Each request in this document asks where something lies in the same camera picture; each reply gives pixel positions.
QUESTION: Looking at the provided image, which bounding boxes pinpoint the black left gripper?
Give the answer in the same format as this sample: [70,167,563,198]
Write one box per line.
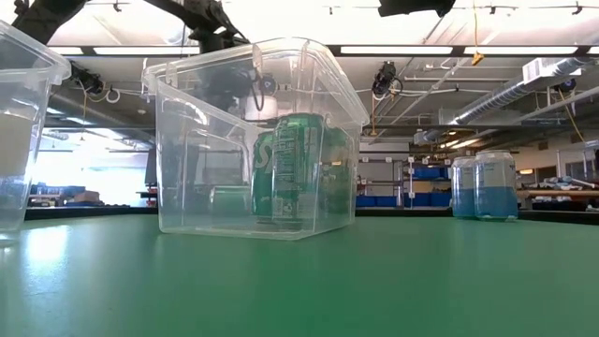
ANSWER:
[200,63,263,113]

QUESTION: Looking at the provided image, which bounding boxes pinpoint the clear plastic bin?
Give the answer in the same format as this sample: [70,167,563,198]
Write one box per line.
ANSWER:
[141,36,371,242]
[0,19,72,244]

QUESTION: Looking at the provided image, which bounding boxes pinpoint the white hanging lamp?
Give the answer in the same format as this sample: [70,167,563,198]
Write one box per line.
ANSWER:
[247,95,282,122]

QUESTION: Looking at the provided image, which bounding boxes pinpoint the shelf with blue bins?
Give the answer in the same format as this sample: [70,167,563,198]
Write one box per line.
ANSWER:
[355,156,453,210]

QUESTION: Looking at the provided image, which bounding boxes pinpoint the green table mat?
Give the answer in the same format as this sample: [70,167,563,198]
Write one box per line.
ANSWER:
[0,214,599,337]

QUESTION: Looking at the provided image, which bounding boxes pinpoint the wooden workbench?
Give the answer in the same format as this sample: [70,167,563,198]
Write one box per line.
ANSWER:
[514,175,599,212]

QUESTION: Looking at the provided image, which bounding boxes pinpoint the black ceiling camera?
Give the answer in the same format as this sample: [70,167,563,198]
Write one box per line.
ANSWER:
[69,63,105,95]
[372,60,403,97]
[259,74,280,97]

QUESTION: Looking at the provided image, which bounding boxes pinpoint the grey ceiling duct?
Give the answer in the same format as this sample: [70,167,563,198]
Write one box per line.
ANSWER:
[44,91,158,144]

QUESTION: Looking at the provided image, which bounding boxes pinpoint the black table frame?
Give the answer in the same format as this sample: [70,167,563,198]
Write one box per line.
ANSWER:
[22,205,599,227]

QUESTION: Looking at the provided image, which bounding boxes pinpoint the silver ventilation duct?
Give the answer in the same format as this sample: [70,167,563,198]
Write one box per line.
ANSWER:
[413,55,599,146]

